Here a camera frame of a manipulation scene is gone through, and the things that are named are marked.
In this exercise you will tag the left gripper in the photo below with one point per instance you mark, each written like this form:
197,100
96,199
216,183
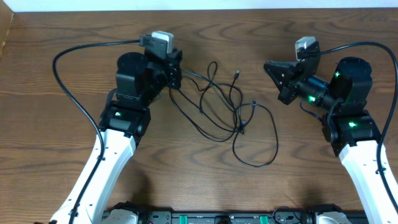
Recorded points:
174,70

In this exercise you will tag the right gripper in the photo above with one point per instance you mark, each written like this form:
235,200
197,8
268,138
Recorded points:
294,82

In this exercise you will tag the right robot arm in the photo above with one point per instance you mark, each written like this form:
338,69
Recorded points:
346,125

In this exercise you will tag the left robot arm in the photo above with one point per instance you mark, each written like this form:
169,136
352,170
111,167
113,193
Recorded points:
140,78

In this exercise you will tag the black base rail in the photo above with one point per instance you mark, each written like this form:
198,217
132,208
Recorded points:
326,213

